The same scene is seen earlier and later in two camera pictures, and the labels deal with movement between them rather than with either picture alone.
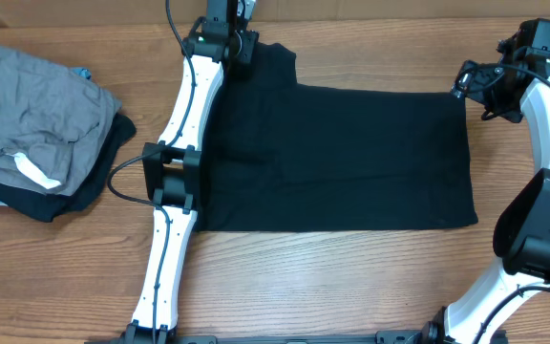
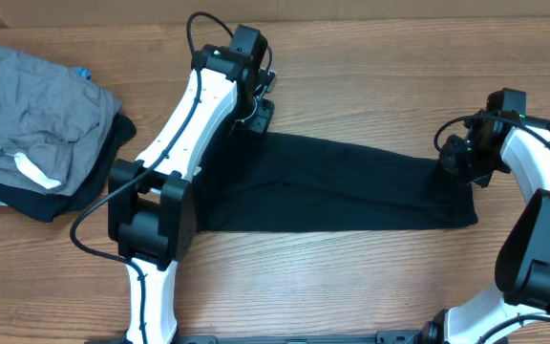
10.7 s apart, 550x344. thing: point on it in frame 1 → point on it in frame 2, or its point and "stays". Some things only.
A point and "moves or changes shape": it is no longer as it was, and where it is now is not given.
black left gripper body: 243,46 → 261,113
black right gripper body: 474,87 → 454,163
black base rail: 384,336 stays
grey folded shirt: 32,121 stays
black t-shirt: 281,155 moves or changes shape
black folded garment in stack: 45,207 stays
